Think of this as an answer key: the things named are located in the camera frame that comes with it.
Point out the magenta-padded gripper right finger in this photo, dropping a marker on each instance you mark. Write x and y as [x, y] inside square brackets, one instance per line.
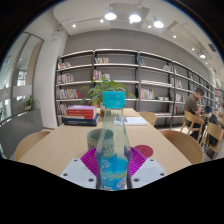
[148, 170]

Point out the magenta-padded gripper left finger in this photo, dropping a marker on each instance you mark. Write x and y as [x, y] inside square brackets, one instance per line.
[77, 171]

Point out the clear bottle with blue cap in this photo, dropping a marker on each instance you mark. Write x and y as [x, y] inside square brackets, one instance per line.
[113, 166]

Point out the flat round red coaster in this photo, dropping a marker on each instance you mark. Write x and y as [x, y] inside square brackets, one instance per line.
[145, 150]

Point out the dark blue book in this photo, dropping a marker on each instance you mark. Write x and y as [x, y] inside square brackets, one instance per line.
[80, 121]

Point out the open white booklet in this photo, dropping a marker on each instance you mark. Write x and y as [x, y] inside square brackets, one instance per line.
[135, 120]

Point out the red book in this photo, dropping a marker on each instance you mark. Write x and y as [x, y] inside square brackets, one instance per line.
[80, 115]

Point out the pink-covered book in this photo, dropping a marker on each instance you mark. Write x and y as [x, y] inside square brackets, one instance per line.
[81, 108]

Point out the group of wooden chairs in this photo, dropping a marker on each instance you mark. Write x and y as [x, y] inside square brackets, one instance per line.
[213, 131]

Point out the person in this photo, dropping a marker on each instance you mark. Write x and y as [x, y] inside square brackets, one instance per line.
[191, 105]

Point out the small potted plant by window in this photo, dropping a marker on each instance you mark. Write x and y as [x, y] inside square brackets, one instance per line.
[30, 102]

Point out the green potted plant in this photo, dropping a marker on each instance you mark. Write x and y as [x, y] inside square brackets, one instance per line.
[100, 90]

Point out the grey bookshelf unit with books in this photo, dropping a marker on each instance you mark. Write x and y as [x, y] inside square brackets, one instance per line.
[150, 76]

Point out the group of ceiling lights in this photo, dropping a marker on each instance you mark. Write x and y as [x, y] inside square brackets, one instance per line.
[135, 18]

